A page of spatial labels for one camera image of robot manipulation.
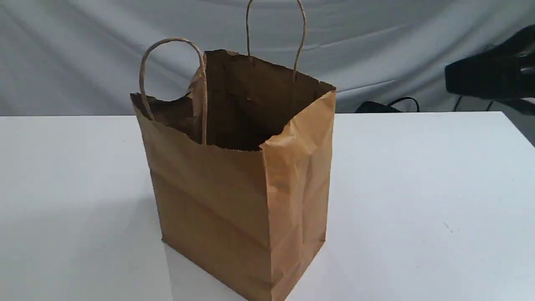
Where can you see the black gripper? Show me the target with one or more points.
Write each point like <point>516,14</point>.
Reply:
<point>504,73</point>

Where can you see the brown paper bag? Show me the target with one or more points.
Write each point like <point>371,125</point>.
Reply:
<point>240,167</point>

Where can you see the grey backdrop cloth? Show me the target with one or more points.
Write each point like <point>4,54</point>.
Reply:
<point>82,57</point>

